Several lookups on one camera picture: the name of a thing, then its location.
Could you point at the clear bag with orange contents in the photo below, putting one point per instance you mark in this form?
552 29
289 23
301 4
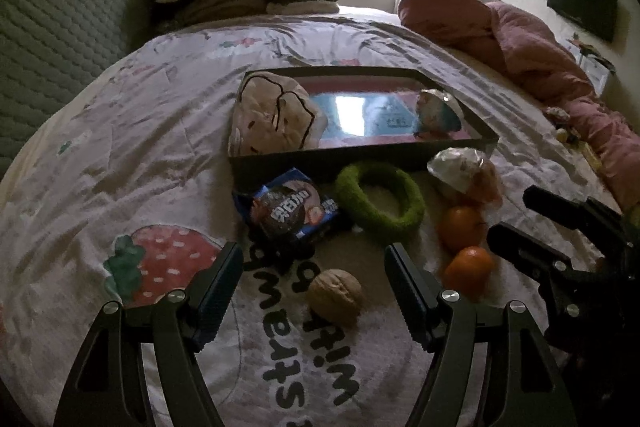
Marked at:
465 174

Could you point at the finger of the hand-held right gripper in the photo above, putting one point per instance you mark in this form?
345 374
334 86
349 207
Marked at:
565 207
525 249

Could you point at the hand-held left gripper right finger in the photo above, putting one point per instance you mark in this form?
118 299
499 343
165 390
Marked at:
402 292

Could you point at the blue white wrapped snack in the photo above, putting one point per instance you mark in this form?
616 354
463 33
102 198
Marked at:
437 114

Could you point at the black wall television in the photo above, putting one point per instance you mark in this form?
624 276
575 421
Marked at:
582 2

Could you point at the blue cookie packet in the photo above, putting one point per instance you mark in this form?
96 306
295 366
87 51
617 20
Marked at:
285 207

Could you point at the brown walnut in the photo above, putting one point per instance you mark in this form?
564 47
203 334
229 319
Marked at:
335 297

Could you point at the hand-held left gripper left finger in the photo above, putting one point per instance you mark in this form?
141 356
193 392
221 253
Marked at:
220 292

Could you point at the orange tangerine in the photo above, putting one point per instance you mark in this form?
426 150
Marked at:
467 272
462 229

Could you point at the small toys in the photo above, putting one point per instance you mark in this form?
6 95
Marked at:
562 127

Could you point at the pink quilt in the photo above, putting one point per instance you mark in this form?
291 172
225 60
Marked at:
525 47

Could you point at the dark shallow box pink inside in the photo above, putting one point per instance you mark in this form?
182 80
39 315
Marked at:
300 167

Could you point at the strawberry print bed sheet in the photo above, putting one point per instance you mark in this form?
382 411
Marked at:
150 132

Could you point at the grey quilted headboard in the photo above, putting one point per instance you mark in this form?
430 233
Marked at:
60 37

